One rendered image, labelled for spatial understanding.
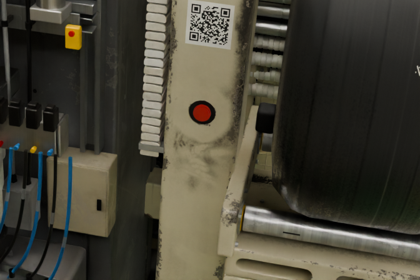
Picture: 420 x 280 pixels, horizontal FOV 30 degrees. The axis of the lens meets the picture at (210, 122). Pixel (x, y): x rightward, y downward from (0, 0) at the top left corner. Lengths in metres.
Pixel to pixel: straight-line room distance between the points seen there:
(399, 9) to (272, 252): 0.50
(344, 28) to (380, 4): 0.05
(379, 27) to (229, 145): 0.42
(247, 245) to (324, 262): 0.13
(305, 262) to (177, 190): 0.26
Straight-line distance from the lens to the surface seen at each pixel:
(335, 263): 1.35
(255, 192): 1.60
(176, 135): 1.36
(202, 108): 1.32
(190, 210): 1.44
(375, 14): 1.05
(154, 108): 1.36
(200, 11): 1.26
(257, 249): 1.35
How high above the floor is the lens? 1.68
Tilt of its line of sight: 29 degrees down
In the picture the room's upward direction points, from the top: 5 degrees clockwise
